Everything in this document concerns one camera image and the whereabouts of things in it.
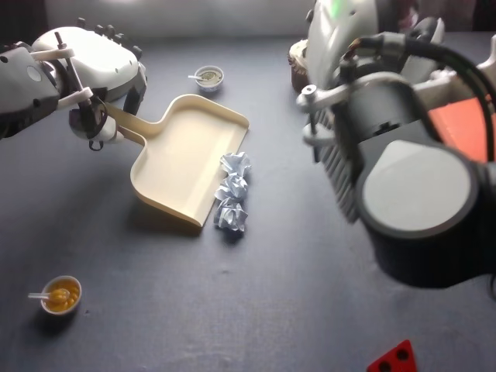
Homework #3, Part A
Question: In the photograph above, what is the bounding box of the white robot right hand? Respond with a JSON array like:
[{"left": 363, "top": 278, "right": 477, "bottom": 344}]
[{"left": 305, "top": 0, "right": 446, "bottom": 90}]

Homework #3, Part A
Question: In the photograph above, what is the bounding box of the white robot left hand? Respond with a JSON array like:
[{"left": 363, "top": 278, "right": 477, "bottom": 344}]
[{"left": 30, "top": 17, "right": 149, "bottom": 153}]

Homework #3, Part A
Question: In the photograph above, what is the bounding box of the cream hand broom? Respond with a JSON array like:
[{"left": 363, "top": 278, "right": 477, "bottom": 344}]
[{"left": 312, "top": 102, "right": 367, "bottom": 225}]

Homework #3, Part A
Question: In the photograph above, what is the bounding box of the cream plastic dustpan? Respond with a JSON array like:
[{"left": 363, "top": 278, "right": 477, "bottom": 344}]
[{"left": 106, "top": 94, "right": 250, "bottom": 236}]

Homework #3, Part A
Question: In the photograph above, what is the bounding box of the white paper ball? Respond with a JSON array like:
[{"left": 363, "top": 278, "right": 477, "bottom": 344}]
[
  {"left": 219, "top": 151, "right": 253, "bottom": 177},
  {"left": 214, "top": 174, "right": 249, "bottom": 201},
  {"left": 214, "top": 197, "right": 249, "bottom": 233}
]

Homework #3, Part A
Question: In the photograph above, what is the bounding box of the small bowl with green filling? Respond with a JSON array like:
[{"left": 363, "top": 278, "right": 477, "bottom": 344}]
[{"left": 188, "top": 64, "right": 226, "bottom": 94}]

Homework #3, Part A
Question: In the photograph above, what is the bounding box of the orange foam block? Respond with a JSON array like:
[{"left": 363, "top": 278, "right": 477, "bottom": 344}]
[{"left": 428, "top": 95, "right": 496, "bottom": 164}]

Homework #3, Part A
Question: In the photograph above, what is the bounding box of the small bowl with yellow filling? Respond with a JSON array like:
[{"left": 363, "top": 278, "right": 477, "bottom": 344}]
[{"left": 27, "top": 274, "right": 83, "bottom": 317}]

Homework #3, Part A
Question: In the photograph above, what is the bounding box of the grey table cloth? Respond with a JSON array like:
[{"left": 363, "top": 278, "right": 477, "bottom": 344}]
[{"left": 0, "top": 33, "right": 496, "bottom": 372}]

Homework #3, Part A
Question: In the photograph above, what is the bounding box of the red triangle piece with holes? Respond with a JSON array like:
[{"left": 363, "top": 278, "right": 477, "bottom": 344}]
[{"left": 367, "top": 339, "right": 419, "bottom": 372}]

